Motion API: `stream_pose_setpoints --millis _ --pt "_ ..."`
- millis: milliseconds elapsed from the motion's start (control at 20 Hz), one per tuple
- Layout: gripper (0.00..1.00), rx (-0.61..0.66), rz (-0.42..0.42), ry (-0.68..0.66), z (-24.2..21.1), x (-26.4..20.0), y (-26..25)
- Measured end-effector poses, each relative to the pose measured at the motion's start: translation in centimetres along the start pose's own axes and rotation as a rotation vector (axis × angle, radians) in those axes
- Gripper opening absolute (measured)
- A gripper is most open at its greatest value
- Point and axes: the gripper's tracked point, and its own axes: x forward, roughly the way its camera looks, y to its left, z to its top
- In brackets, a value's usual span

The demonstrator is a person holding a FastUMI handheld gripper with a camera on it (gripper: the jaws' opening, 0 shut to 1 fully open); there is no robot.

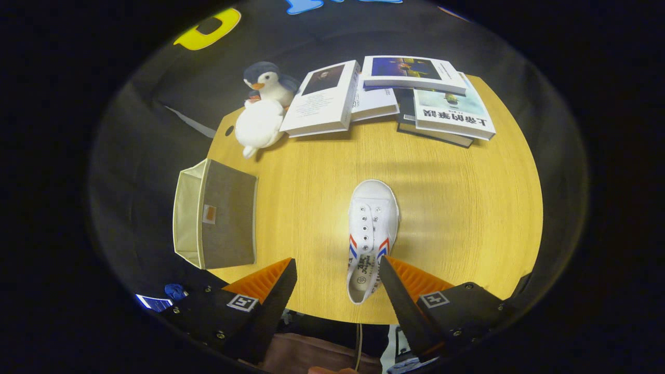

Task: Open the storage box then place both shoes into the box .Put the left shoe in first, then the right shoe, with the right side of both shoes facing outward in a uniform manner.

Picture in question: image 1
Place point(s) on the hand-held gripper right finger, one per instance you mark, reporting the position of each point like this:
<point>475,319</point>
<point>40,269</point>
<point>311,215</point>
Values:
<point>402,311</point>

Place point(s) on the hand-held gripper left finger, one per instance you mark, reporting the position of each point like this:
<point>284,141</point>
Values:
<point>278,306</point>

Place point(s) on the grey fabric storage box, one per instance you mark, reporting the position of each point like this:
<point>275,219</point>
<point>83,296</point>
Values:
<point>228,218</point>

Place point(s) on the white canvas shoe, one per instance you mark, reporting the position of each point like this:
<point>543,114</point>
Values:
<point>371,208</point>

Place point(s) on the blue cloth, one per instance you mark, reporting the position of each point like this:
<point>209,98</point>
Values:
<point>175,292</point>

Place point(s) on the blue lit screen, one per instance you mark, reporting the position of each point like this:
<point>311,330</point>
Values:
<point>153,303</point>

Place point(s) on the white penguin plush toy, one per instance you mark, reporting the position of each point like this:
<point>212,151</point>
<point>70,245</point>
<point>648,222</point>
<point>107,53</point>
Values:
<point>260,127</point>

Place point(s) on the dark cover book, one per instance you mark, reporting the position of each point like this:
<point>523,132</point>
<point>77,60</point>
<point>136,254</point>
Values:
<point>408,114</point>

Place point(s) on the pale green cover book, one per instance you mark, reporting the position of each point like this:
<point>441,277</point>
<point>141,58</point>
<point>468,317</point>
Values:
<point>452,111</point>

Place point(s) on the white portrait cover book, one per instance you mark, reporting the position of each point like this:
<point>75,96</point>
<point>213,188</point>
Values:
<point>319,101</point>

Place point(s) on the plain white book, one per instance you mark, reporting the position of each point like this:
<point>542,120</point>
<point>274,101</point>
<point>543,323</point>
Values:
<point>374,104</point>

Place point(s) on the blue picture cover book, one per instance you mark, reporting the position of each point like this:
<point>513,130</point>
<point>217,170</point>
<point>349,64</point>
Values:
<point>410,72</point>

